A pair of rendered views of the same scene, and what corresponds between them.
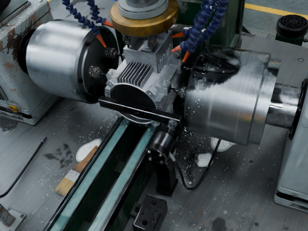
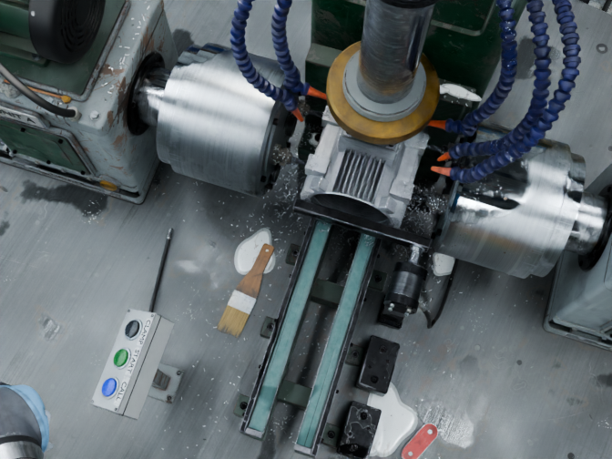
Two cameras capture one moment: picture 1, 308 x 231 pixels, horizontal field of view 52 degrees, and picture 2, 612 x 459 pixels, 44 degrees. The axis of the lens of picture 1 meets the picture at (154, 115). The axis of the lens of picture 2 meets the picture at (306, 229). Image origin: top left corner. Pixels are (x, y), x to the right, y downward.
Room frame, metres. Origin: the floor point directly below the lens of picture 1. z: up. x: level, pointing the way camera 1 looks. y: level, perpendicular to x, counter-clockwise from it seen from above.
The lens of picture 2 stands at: (0.21, 0.24, 2.31)
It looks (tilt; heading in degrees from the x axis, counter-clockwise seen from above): 72 degrees down; 347
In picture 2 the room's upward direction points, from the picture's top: 1 degrees clockwise
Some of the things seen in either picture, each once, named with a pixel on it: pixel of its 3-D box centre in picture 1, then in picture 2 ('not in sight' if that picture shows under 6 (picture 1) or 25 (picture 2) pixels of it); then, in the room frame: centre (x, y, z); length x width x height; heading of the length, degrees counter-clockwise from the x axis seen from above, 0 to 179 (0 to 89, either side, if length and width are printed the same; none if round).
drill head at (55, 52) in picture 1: (63, 58); (207, 112); (0.88, 0.27, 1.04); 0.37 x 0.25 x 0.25; 60
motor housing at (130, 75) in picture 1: (147, 82); (364, 164); (0.73, 0.01, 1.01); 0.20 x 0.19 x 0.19; 150
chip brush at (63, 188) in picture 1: (79, 169); (248, 289); (0.60, 0.27, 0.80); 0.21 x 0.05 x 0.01; 144
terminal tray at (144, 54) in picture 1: (149, 49); (375, 123); (0.76, -0.01, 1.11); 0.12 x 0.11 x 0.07; 150
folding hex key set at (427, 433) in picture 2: not in sight; (419, 443); (0.23, 0.00, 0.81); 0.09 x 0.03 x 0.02; 124
